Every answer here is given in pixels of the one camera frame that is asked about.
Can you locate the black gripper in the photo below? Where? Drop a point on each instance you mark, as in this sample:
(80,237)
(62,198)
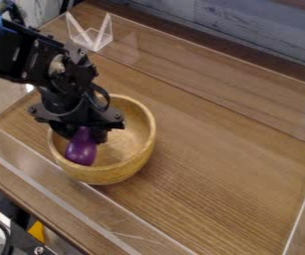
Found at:
(93,113)

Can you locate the purple toy eggplant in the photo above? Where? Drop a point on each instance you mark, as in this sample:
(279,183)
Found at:
(81,148)

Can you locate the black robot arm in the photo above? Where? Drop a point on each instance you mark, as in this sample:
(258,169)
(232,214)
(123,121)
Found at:
(61,73)

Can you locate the brown wooden bowl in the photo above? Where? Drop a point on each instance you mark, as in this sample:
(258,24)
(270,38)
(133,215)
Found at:
(124,154)

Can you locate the black and yellow equipment base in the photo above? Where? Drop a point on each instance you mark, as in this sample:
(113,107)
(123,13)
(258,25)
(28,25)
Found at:
(22,241)

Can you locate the clear acrylic tray walls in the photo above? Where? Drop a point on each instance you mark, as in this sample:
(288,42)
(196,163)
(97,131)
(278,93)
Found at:
(220,191)

